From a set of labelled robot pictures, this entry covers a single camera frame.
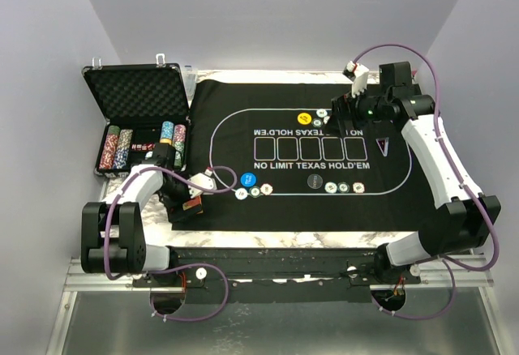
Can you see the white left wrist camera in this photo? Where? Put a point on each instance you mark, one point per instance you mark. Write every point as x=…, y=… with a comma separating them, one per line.
x=202, y=183

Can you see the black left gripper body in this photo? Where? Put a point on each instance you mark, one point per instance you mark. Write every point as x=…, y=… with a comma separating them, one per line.
x=175, y=193

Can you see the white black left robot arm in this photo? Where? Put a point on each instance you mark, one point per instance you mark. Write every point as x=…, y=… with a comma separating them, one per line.
x=112, y=231

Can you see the pink green chip stack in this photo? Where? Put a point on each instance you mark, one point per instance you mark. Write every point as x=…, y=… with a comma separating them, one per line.
x=179, y=139

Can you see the light blue chip stack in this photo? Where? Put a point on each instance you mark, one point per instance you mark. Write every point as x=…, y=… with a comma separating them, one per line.
x=167, y=132

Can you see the blue small blind button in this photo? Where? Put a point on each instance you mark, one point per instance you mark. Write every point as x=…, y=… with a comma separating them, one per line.
x=248, y=179

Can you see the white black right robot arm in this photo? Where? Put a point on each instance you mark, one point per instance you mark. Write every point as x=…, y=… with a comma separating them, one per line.
x=464, y=216

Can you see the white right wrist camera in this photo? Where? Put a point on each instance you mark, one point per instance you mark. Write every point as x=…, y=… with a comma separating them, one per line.
x=358, y=74

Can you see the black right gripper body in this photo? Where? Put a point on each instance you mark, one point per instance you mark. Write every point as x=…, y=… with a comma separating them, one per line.
x=362, y=107

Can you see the red white chip stack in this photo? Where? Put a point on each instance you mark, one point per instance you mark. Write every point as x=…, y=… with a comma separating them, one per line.
x=108, y=151

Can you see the red playing card box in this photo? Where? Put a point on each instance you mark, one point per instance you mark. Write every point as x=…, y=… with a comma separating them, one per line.
x=195, y=203

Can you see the red dice row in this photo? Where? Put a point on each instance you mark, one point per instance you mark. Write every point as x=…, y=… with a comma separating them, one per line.
x=142, y=147

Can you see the black aluminium chip case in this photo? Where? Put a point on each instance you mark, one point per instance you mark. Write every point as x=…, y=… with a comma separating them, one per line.
x=139, y=97

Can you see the green white poker chip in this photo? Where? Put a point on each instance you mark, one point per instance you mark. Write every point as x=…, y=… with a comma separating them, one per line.
x=343, y=187
x=317, y=122
x=255, y=192

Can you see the yellow big blind button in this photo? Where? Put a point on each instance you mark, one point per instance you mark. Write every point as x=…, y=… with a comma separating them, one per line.
x=304, y=118

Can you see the blue white chip stack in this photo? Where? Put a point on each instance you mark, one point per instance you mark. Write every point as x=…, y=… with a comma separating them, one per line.
x=123, y=148

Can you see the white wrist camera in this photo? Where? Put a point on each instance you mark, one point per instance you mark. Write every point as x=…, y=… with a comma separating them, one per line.
x=202, y=183
x=358, y=74

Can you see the black dealer button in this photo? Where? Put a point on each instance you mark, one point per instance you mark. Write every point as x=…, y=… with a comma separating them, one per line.
x=315, y=181

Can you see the aluminium extrusion rail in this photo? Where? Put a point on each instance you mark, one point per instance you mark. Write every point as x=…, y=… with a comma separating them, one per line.
x=431, y=275

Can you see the black poker table mat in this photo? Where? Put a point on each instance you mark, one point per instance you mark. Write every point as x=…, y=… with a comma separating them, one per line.
x=246, y=127

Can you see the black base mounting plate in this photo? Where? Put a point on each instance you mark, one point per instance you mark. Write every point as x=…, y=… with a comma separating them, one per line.
x=277, y=275

